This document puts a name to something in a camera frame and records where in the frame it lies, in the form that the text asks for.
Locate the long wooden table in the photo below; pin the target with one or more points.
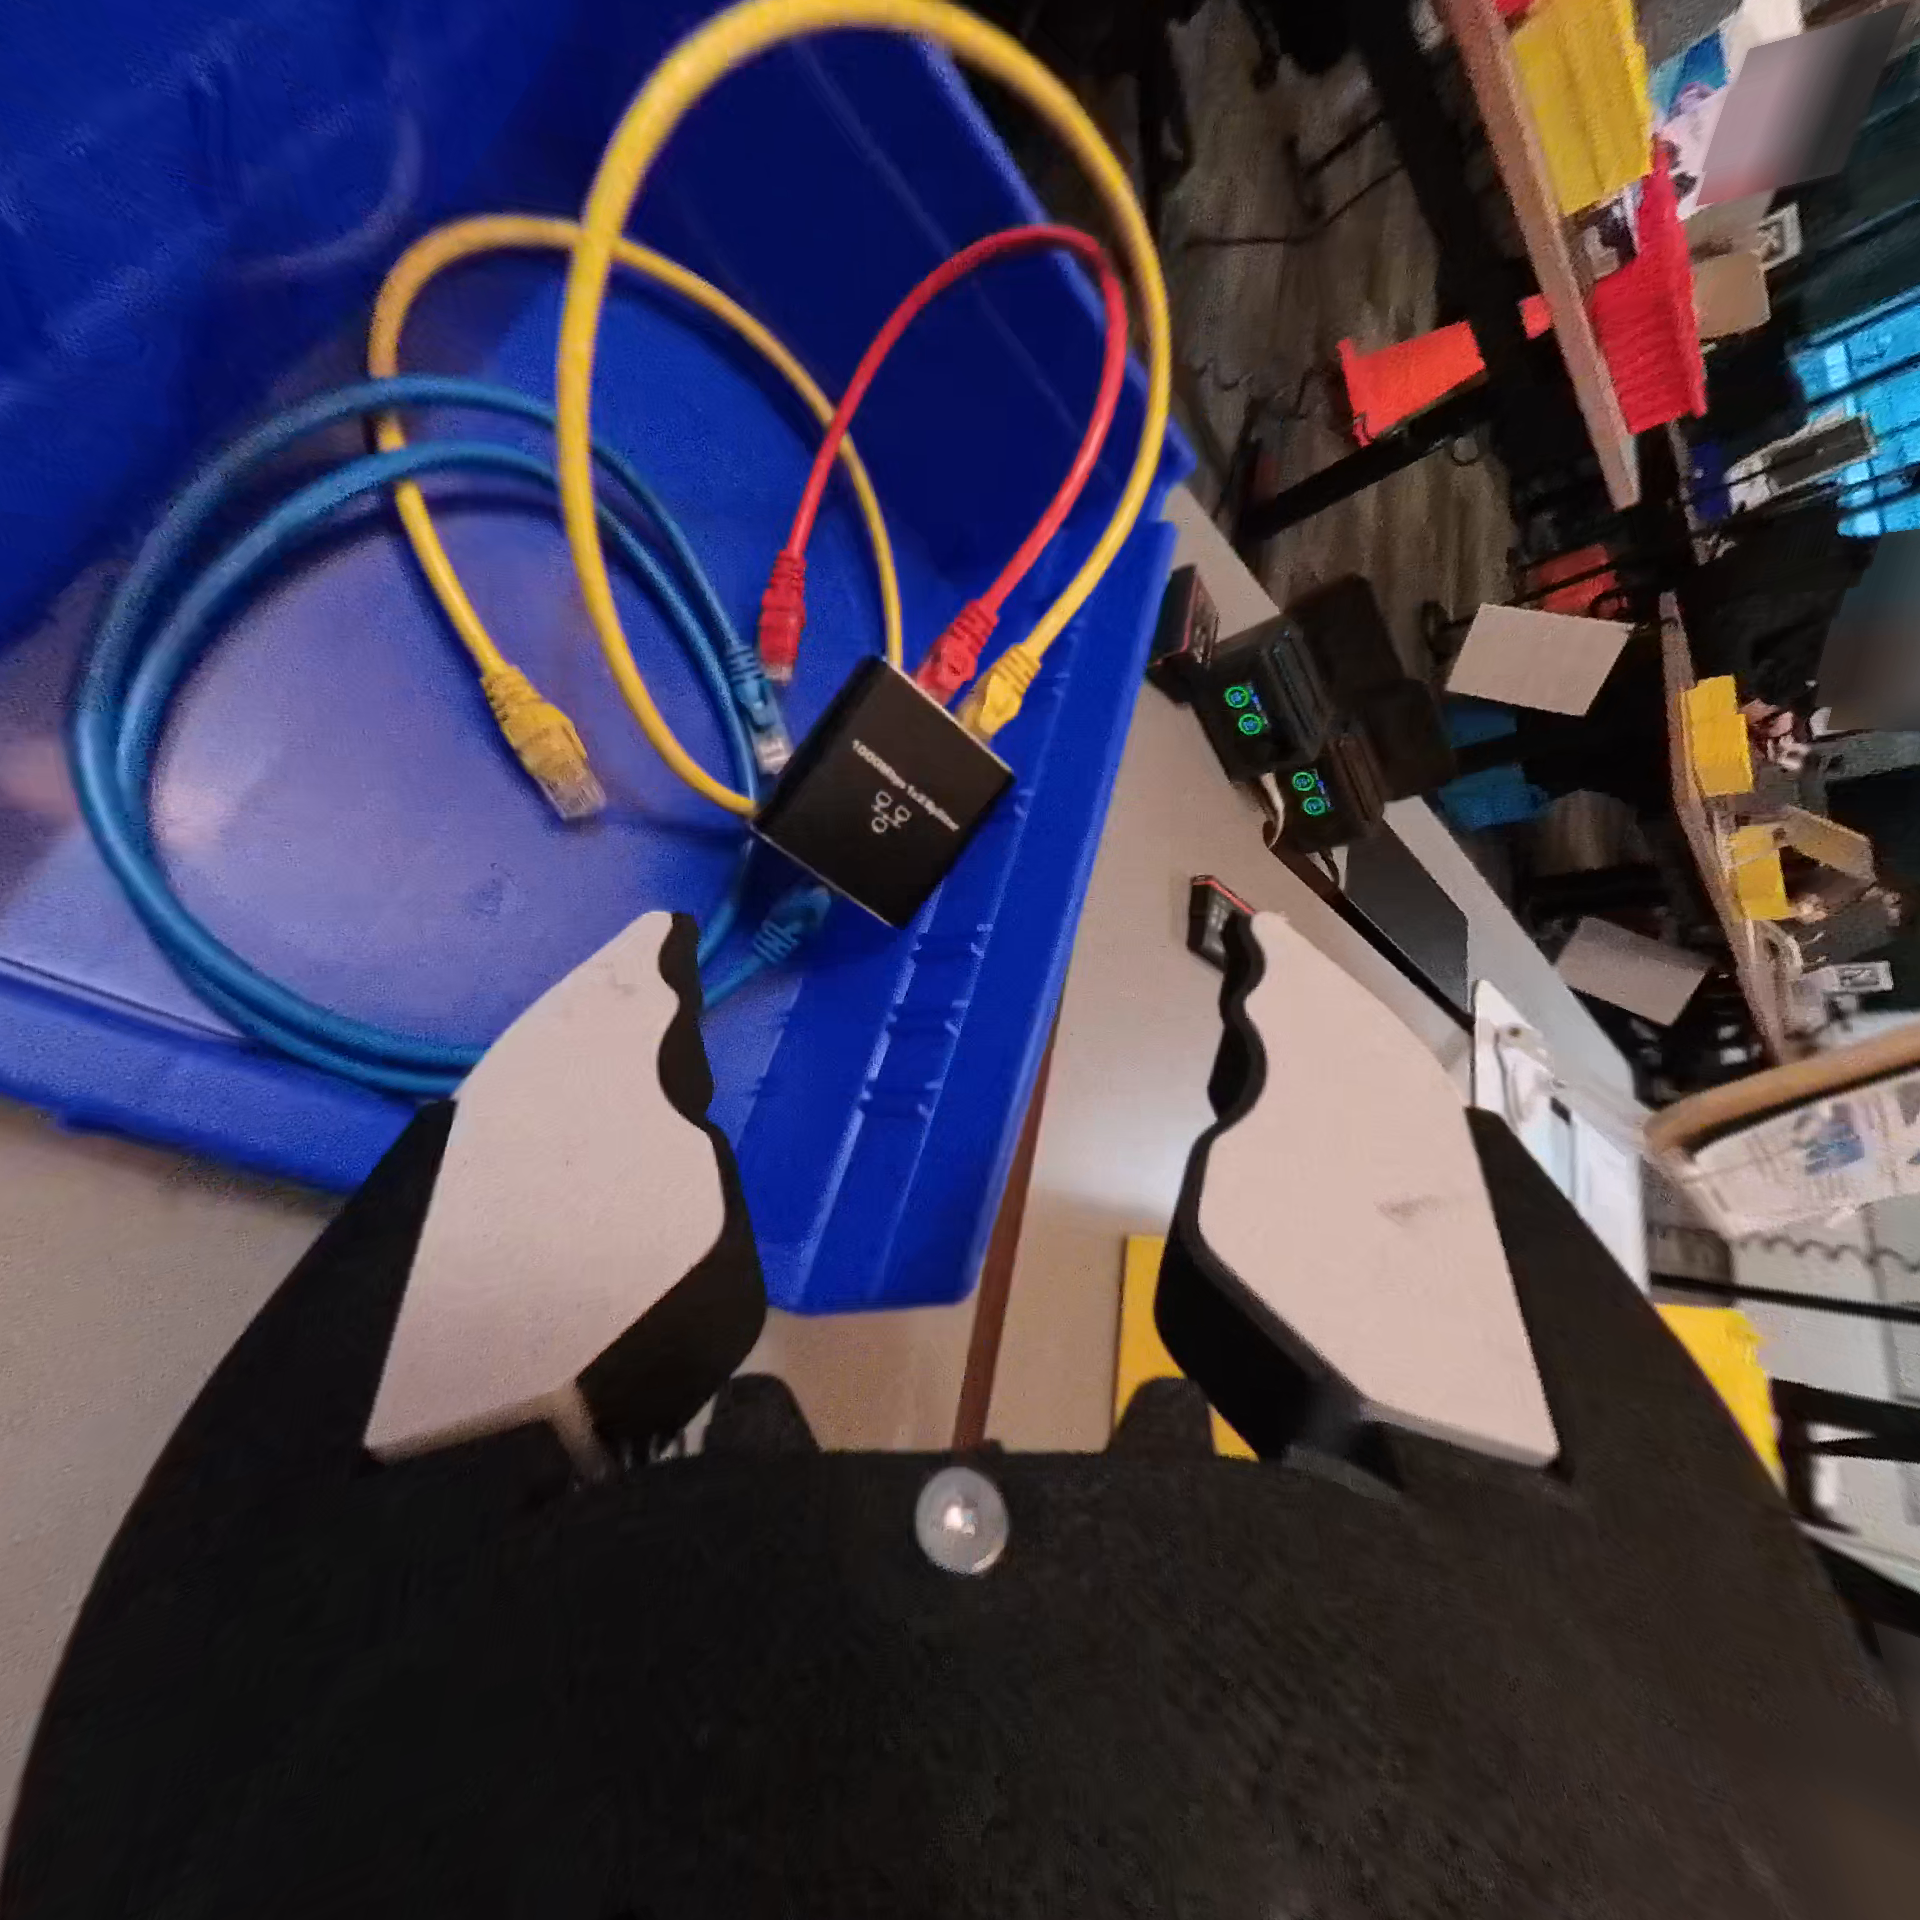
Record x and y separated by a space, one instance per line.
1703 839

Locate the red plastic bin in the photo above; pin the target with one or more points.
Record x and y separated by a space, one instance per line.
1643 330

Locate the wooden document stand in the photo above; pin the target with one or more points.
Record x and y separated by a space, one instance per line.
1799 1069

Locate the yellow plastic bin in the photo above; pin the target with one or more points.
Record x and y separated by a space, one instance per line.
1170 1334

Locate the blue plastic bin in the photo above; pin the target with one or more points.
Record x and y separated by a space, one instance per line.
344 781

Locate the black ethernet splitter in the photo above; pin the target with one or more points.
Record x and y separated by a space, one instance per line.
885 795

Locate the black charger green lights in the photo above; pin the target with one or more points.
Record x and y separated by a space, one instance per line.
1269 690
1335 790

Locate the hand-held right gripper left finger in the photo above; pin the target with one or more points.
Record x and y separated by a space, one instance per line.
554 1201

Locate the small black box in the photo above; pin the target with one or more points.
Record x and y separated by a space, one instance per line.
1182 631

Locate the small yellow bin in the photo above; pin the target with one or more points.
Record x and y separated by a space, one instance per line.
1719 736
1760 871

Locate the orange red container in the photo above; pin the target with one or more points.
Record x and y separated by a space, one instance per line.
1411 374

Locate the grey desk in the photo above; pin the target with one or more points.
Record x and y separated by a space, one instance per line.
1110 1050

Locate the printed instruction sheets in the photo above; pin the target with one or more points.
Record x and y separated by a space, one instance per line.
1829 1155

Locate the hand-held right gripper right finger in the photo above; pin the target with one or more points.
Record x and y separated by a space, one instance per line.
1365 1232

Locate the window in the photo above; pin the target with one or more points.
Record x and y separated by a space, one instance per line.
1859 374

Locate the large yellow bin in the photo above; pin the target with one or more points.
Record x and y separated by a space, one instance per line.
1575 89

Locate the small black red device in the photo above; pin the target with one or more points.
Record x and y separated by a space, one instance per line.
1209 909

